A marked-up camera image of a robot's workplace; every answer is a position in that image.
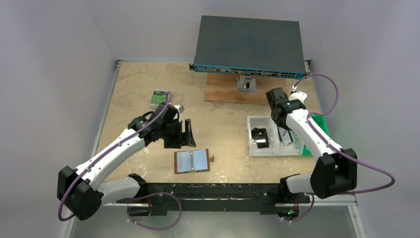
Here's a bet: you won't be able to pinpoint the brown leather card holder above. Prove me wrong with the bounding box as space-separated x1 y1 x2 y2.
174 149 214 174

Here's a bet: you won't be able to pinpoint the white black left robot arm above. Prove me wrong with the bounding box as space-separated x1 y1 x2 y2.
57 103 196 221

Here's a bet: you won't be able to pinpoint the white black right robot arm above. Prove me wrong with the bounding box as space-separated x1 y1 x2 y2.
265 88 357 199

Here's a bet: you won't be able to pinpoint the grey cards in middle bin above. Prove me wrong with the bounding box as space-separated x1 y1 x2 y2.
278 128 294 146

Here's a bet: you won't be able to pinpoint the black cards in left bin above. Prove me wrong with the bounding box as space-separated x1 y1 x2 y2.
251 127 269 149

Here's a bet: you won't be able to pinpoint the white left plastic bin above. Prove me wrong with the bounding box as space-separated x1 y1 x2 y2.
246 116 280 157

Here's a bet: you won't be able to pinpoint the white plastic bin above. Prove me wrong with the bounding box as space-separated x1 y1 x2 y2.
246 116 280 157
276 126 304 156

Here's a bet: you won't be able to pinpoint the green white small box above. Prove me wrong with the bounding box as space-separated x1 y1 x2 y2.
149 89 169 110

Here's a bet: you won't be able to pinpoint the green plastic bin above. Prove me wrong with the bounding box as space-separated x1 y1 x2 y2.
302 115 330 156

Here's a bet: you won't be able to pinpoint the white middle plastic bin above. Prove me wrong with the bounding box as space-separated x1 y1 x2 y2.
276 126 304 156

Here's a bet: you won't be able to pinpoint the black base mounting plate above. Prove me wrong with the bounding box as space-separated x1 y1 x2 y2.
118 183 310 216

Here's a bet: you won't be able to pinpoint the brown wooden board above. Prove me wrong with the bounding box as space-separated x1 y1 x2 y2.
205 73 296 105

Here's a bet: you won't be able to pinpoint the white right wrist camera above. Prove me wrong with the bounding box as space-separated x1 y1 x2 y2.
288 86 308 103

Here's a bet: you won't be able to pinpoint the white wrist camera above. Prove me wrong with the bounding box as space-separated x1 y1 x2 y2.
174 104 185 114
288 86 308 103

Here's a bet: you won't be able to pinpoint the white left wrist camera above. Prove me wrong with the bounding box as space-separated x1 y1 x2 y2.
174 104 185 114

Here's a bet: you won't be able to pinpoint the grey camera on mount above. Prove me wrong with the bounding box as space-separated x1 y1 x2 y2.
237 76 257 93

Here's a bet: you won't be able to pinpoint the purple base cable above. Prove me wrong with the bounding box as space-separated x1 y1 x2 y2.
127 192 182 231

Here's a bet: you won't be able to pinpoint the grey blue network switch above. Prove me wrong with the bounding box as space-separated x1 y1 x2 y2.
189 15 307 79

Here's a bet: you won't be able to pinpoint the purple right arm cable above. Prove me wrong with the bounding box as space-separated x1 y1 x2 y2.
292 73 396 195

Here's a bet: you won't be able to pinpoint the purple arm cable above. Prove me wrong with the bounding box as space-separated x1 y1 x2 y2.
57 91 172 222
292 73 396 195

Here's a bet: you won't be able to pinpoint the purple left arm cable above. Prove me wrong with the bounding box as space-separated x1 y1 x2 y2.
57 91 172 222

